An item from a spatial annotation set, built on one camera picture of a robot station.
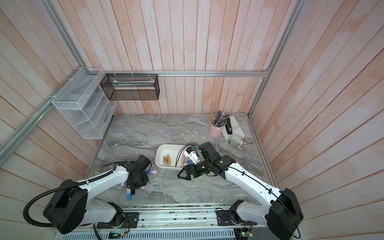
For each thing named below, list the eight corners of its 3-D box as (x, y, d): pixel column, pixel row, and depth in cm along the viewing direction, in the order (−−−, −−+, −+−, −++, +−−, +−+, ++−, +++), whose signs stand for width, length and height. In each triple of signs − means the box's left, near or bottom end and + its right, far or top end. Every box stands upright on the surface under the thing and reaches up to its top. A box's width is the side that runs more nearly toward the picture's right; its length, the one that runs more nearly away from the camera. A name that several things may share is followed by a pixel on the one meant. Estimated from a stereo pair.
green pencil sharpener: (228, 143, 104) (230, 138, 99) (232, 139, 107) (234, 133, 102) (236, 149, 102) (238, 143, 96) (240, 144, 104) (242, 138, 99)
